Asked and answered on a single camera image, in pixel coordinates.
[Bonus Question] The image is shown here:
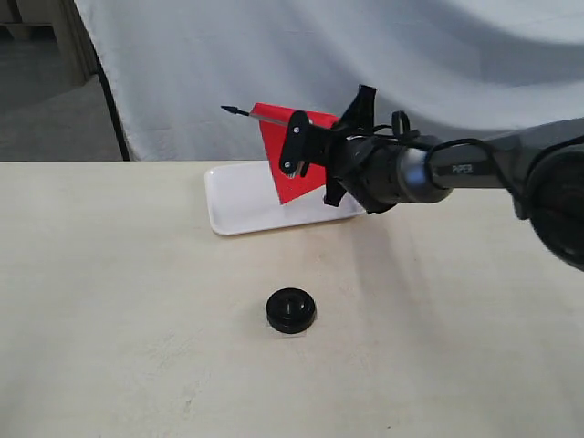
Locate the white backdrop cloth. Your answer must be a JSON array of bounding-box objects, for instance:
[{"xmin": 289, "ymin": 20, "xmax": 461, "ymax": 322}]
[{"xmin": 77, "ymin": 1, "xmax": 583, "ymax": 161}]

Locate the red flag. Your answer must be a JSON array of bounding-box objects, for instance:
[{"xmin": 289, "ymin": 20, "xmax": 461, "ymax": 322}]
[{"xmin": 222, "ymin": 102, "xmax": 326, "ymax": 204}]

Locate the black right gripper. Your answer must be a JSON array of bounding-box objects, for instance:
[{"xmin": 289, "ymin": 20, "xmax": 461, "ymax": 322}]
[{"xmin": 279, "ymin": 85, "xmax": 402, "ymax": 214}]

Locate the white rectangular plastic tray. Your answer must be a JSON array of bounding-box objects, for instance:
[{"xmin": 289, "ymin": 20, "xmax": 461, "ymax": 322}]
[{"xmin": 204, "ymin": 162, "xmax": 364, "ymax": 236}]

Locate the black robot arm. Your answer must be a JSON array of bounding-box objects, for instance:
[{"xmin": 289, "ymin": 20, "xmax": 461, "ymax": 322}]
[{"xmin": 278, "ymin": 86, "xmax": 583, "ymax": 269}]

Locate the black round flag base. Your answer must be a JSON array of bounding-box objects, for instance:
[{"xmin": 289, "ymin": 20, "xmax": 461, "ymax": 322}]
[{"xmin": 266, "ymin": 287, "xmax": 317, "ymax": 335}]

